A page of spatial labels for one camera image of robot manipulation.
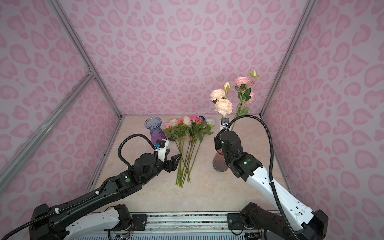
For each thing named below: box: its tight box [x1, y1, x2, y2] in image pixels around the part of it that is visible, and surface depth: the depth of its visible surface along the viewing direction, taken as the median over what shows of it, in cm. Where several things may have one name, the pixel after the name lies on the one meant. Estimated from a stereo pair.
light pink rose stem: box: [231, 69, 260, 131], surface depth 69 cm
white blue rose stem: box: [205, 117, 216, 127], surface depth 112 cm
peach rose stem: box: [209, 82, 233, 118], surface depth 64 cm
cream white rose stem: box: [183, 116, 192, 127], surface depth 107 cm
